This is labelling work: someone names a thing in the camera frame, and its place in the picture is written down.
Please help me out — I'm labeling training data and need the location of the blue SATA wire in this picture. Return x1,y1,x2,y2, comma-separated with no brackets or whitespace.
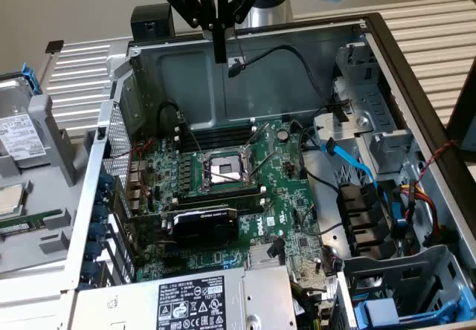
324,139,410,234

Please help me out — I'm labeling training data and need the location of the hard disk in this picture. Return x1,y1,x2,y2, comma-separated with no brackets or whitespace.
0,62,53,171

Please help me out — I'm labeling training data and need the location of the red yellow power wire bundle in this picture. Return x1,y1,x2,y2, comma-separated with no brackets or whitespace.
397,181,460,251

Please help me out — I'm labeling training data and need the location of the grey metal disk bay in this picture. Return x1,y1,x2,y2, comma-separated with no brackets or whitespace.
334,243,476,330

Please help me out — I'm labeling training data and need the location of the empty blue disk carrier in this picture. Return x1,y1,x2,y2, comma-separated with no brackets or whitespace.
351,283,476,327

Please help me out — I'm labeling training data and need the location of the black plastic clamp block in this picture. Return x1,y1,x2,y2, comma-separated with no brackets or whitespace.
130,4,176,44

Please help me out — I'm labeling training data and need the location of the open grey PC case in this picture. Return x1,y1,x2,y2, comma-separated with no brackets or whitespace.
59,12,476,330

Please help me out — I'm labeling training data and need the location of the black RAM slot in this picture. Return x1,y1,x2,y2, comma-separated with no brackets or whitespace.
180,127,256,142
174,117,257,138
174,131,257,148
181,136,256,152
176,185,266,199

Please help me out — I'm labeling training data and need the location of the thin metal locking lever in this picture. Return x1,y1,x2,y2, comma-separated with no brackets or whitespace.
178,111,205,160
242,121,270,149

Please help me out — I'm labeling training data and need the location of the metal socket cover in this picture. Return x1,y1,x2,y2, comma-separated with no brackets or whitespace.
239,144,269,182

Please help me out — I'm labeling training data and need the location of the CPU socket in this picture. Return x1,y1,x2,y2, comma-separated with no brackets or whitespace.
199,144,262,194

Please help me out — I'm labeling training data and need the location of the silver metal drive cage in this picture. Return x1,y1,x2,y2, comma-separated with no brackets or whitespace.
312,42,427,177

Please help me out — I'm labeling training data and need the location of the black graphics card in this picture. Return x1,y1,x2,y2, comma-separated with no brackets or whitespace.
124,205,241,250

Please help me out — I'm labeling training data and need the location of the grey plastic parts rack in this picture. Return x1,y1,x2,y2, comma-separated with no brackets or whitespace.
0,91,100,276

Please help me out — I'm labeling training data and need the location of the silver chipset heatsink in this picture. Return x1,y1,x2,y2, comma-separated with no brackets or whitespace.
248,242,288,271

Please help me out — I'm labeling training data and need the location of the dark brown panel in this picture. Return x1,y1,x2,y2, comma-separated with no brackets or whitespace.
446,58,476,152

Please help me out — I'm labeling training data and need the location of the green Dell motherboard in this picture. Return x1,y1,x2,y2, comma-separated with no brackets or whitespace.
124,117,345,311

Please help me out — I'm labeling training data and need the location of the black wide connector plug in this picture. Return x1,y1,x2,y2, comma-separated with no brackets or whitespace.
322,246,345,276

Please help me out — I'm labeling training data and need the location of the silver CPU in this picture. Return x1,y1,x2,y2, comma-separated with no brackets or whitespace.
0,184,28,218

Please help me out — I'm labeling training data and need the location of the green RAM stick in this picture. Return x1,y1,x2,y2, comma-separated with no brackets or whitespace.
0,210,49,236

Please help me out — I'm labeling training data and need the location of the silver power supply unit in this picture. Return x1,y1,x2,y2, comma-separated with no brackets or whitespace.
74,265,298,330

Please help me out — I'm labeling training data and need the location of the thin black red-marked wire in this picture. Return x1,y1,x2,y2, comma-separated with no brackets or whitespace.
233,25,248,70

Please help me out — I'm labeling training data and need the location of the thin red wire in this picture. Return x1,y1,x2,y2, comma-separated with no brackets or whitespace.
110,138,155,197

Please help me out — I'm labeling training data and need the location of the black plastic finned bracket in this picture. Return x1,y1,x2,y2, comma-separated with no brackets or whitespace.
336,183,397,260

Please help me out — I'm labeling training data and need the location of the black wire with angled plug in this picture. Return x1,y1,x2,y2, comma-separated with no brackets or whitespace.
268,237,286,263

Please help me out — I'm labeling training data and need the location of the red black twisted wire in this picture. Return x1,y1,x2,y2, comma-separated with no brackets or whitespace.
411,139,457,201

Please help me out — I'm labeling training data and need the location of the white wire label tag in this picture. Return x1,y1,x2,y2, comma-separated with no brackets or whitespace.
324,276,338,303

